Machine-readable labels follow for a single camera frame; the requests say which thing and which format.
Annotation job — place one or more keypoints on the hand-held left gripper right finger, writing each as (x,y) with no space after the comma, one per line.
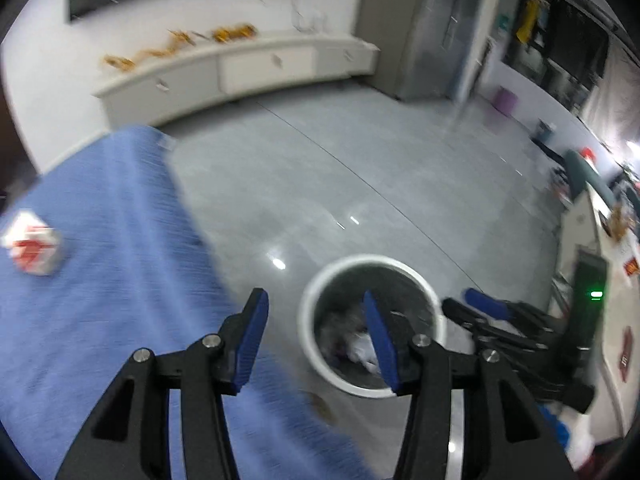
(380,340)

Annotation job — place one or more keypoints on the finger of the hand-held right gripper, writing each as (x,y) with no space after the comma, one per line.
(487,302)
(475,324)

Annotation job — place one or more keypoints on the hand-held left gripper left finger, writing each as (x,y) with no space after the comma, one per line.
(250,340)

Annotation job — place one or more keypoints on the white plastic bag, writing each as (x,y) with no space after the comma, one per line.
(367,352)

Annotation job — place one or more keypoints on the clear plastic bag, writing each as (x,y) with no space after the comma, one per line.
(337,330)

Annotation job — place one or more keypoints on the white waste bin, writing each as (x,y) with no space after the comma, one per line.
(335,305)

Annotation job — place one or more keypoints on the white and red carton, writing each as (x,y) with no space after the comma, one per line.
(32,245)

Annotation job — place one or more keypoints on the white table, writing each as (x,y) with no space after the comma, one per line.
(617,310)

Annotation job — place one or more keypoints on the teal chair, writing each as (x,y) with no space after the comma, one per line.
(585,175)

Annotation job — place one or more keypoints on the small grey blue bin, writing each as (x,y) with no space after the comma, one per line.
(544,131)

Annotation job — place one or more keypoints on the white television cabinet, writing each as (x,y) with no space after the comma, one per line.
(200,75)

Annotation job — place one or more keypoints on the grey refrigerator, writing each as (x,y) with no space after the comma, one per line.
(425,35)

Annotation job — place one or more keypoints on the yellow hanging cloth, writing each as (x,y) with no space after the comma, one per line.
(527,20)

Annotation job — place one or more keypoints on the golden striped figurine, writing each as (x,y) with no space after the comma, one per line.
(235,33)

